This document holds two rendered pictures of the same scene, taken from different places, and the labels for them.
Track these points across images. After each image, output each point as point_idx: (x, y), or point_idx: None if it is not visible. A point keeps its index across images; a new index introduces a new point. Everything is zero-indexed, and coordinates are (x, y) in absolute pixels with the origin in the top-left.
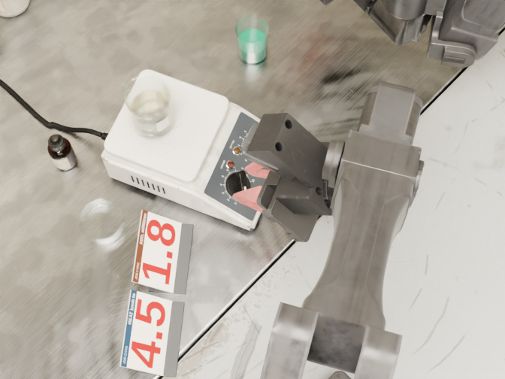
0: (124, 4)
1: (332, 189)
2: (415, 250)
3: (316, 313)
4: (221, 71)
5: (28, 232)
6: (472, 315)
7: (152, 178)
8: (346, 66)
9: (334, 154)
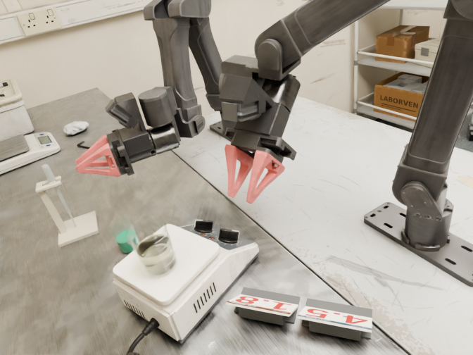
0: (36, 320)
1: (276, 98)
2: (288, 188)
3: None
4: None
5: None
6: (329, 172)
7: (205, 280)
8: (167, 207)
9: (270, 40)
